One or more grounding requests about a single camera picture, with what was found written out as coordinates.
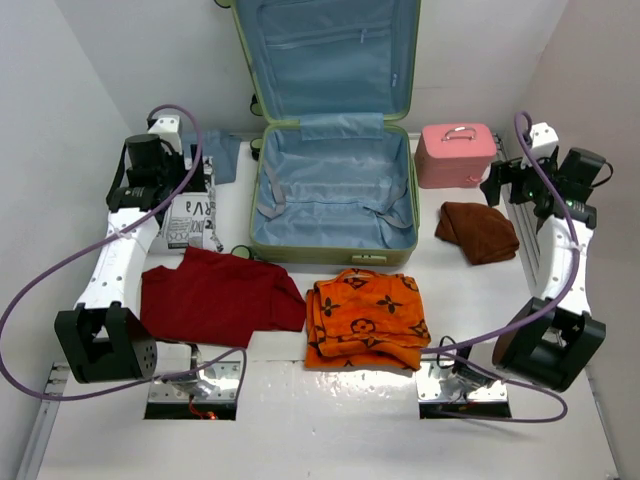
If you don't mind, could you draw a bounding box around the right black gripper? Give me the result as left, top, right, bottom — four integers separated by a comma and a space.
480, 148, 558, 207

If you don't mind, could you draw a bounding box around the pink cosmetic case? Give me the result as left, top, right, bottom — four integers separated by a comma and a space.
414, 123, 497, 189

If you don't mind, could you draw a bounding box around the brown towel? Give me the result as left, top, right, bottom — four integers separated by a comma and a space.
435, 202, 520, 266

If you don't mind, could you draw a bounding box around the white newspaper print garment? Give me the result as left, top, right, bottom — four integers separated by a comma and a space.
150, 156, 224, 254

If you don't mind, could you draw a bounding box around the light blue cloth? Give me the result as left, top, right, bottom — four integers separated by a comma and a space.
185, 130, 241, 192

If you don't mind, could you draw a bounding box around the red shirt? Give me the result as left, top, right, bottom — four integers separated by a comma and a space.
140, 247, 306, 348

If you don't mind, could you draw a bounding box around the green suitcase blue lining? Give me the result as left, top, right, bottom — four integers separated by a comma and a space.
230, 1, 421, 266

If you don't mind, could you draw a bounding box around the orange patterned towel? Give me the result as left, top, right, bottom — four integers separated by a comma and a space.
304, 268, 431, 371

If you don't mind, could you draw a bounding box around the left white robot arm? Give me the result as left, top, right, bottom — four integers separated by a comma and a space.
54, 131, 191, 384

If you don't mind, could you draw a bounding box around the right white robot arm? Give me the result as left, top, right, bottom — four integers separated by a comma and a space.
480, 148, 608, 392

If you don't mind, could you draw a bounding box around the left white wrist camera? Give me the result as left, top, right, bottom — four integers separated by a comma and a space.
147, 115, 182, 151

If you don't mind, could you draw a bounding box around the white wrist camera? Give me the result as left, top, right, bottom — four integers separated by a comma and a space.
529, 122, 559, 160
147, 115, 182, 151

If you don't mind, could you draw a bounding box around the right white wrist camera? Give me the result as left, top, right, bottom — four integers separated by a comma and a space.
529, 122, 559, 160

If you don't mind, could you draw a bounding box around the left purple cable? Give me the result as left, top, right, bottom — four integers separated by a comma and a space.
0, 103, 248, 416

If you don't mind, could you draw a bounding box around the purple cable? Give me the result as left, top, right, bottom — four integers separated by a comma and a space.
0, 103, 248, 416
420, 110, 581, 424

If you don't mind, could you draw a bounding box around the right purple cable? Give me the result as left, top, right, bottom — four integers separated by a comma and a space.
420, 110, 581, 424

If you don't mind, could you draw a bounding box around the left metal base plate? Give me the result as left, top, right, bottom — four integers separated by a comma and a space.
147, 342, 245, 406

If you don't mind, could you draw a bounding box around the metal base plate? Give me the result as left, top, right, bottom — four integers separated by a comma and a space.
147, 342, 245, 406
415, 354, 508, 407

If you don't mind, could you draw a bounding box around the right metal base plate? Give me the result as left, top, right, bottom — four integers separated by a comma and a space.
415, 354, 508, 407

